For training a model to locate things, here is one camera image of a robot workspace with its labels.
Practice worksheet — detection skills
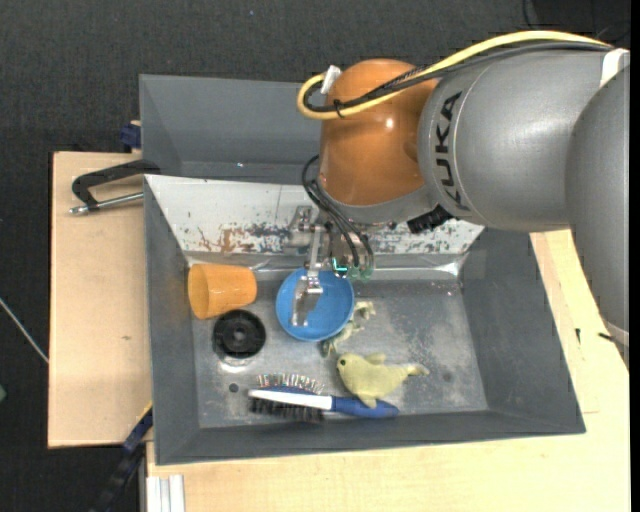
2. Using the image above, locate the orange plastic cup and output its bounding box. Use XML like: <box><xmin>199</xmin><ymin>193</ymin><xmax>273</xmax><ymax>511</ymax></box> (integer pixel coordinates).
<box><xmin>187</xmin><ymin>262</ymin><xmax>259</xmax><ymax>321</ymax></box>

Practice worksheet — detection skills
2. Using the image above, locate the pale green toy figure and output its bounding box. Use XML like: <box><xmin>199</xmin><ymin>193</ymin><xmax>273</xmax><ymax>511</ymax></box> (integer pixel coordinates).
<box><xmin>319</xmin><ymin>299</ymin><xmax>377</xmax><ymax>358</ymax></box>

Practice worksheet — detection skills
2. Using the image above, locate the blue and white brush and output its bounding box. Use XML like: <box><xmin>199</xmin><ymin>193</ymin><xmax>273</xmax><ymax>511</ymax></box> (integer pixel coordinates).
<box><xmin>246</xmin><ymin>373</ymin><xmax>401</xmax><ymax>424</ymax></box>

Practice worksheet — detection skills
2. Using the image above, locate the yellow-green toy seal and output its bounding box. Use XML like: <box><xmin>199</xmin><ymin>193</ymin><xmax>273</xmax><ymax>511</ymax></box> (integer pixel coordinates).
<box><xmin>335</xmin><ymin>351</ymin><xmax>431</xmax><ymax>409</ymax></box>

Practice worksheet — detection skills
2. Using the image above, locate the pale wood flat board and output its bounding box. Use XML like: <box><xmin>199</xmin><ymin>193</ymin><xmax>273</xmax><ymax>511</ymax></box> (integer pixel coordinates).
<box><xmin>47</xmin><ymin>151</ymin><xmax>154</xmax><ymax>449</ymax></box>

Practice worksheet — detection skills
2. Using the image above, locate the blue round bowl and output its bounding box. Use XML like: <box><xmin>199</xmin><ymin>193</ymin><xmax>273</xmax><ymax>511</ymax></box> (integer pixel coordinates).
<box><xmin>275</xmin><ymin>266</ymin><xmax>356</xmax><ymax>343</ymax></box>

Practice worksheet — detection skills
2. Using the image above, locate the black cylinder on white bracket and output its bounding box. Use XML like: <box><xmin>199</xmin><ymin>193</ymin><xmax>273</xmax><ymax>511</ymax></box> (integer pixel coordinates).
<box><xmin>406</xmin><ymin>203</ymin><xmax>452</xmax><ymax>236</ymax></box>

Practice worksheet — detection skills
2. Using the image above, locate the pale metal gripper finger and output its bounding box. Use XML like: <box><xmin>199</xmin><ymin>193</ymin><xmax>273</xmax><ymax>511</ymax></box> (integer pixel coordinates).
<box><xmin>290</xmin><ymin>285</ymin><xmax>308</xmax><ymax>329</ymax></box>
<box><xmin>303</xmin><ymin>271</ymin><xmax>324</xmax><ymax>315</ymax></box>

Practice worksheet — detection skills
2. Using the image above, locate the black round ring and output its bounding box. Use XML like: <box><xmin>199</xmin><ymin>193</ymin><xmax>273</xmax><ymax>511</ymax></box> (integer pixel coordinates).
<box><xmin>211</xmin><ymin>308</ymin><xmax>268</xmax><ymax>359</ymax></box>

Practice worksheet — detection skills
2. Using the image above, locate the grey metal bin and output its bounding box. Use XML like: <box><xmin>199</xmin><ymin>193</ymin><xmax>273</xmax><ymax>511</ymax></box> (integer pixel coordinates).
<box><xmin>138</xmin><ymin>73</ymin><xmax>587</xmax><ymax>466</ymax></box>

